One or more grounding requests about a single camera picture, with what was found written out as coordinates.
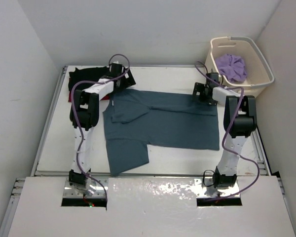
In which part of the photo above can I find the purple t-shirt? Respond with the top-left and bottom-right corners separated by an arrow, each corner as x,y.
215,54 -> 247,83

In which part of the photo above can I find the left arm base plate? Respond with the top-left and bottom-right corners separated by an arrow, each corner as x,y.
63,178 -> 108,198

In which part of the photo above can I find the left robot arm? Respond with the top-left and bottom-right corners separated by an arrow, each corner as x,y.
68,62 -> 136,188

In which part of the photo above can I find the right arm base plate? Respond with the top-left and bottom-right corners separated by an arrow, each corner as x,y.
194,176 -> 240,198

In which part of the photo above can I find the blue-grey t-shirt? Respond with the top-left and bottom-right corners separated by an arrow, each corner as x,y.
103,89 -> 220,176

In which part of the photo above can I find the black t-shirt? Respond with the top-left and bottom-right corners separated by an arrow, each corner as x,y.
68,67 -> 113,102

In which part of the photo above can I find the red t-shirt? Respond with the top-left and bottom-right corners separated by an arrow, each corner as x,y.
68,91 -> 111,103

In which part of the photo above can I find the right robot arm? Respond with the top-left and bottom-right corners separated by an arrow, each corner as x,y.
192,73 -> 257,189

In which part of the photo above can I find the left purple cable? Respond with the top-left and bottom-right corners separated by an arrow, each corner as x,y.
71,54 -> 131,202

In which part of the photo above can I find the cream laundry basket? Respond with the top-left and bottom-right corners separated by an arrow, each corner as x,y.
205,37 -> 275,97

